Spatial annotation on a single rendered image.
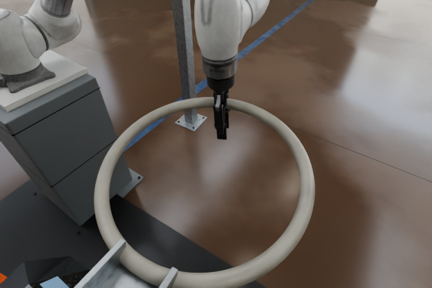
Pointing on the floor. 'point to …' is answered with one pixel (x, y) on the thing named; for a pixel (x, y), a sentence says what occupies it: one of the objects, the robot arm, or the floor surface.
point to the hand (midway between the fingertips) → (222, 125)
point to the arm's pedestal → (67, 145)
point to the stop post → (184, 46)
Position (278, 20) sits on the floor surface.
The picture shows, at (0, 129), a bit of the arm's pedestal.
